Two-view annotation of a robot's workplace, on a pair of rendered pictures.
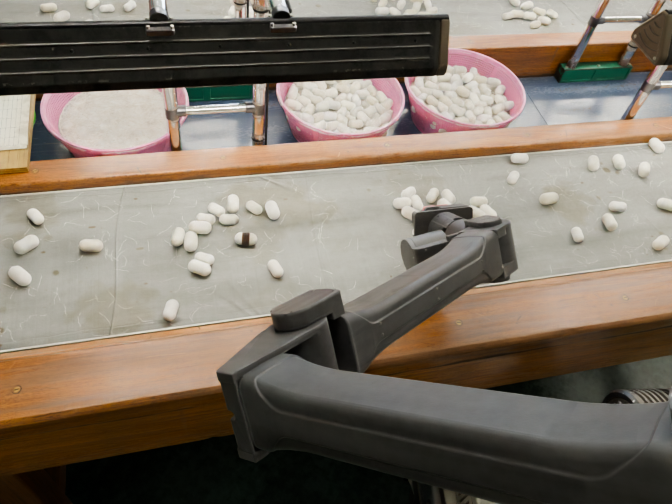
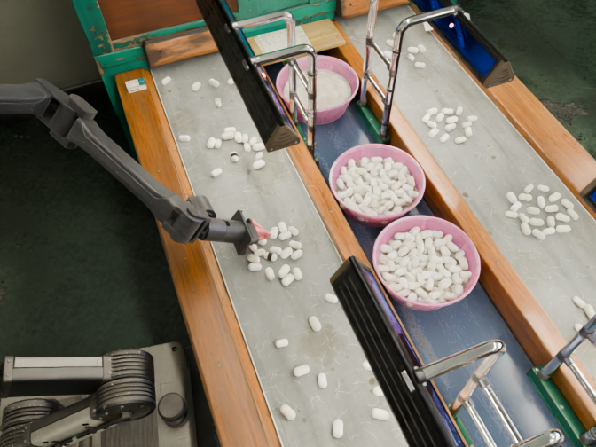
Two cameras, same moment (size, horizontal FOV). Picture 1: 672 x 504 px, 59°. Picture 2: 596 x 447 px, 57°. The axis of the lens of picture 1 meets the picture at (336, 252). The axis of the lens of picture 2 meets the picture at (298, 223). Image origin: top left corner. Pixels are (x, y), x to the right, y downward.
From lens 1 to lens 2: 1.31 m
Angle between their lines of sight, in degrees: 51
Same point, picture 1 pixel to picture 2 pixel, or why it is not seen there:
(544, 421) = not seen: outside the picture
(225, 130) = (343, 143)
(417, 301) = (106, 157)
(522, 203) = (308, 307)
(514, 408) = not seen: outside the picture
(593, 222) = (301, 361)
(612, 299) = (216, 355)
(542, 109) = not seen: hidden behind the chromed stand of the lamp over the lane
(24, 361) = (150, 99)
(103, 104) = (324, 81)
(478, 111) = (407, 276)
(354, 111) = (369, 194)
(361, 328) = (78, 128)
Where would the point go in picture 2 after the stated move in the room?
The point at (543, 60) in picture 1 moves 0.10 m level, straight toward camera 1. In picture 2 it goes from (530, 343) to (488, 331)
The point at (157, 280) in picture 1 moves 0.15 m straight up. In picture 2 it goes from (203, 131) to (195, 93)
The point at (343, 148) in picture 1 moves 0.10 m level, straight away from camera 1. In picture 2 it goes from (318, 187) to (354, 186)
